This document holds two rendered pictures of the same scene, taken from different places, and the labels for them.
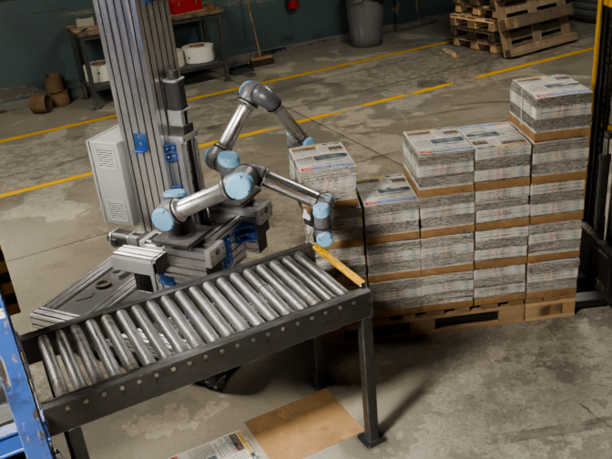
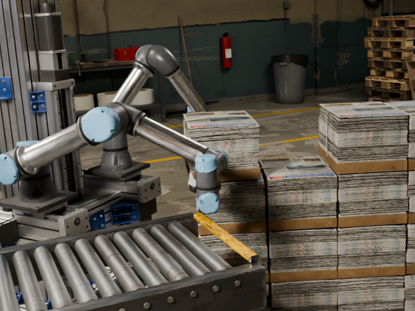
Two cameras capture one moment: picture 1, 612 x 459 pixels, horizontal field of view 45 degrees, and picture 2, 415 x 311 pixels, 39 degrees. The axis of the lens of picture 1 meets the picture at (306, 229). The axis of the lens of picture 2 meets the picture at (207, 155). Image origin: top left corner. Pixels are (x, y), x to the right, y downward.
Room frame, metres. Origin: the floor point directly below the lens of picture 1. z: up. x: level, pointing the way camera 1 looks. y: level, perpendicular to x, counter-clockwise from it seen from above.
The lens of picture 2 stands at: (1.10, -0.17, 1.50)
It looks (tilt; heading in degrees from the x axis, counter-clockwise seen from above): 14 degrees down; 3
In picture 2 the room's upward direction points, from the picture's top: 3 degrees counter-clockwise
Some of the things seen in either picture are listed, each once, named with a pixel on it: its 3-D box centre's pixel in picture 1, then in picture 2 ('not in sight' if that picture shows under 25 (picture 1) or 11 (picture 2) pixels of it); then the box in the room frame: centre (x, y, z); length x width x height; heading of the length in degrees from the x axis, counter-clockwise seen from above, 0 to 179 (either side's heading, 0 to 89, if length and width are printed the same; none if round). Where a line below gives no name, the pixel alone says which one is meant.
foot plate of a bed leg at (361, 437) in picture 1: (372, 437); not in sight; (2.64, -0.21, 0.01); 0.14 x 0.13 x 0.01; 25
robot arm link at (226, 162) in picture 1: (229, 165); (113, 131); (3.76, 0.38, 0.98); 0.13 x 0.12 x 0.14; 32
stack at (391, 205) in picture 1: (413, 253); (328, 252); (3.60, -0.58, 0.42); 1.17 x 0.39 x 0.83; 93
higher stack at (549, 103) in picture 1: (543, 200); not in sight; (3.64, -1.30, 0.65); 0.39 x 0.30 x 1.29; 3
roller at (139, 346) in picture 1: (136, 339); not in sight; (2.48, 0.72, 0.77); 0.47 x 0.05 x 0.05; 25
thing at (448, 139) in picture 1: (437, 140); (360, 109); (3.61, -0.72, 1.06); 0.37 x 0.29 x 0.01; 3
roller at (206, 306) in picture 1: (211, 313); (29, 285); (2.62, 0.42, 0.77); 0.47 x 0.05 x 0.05; 25
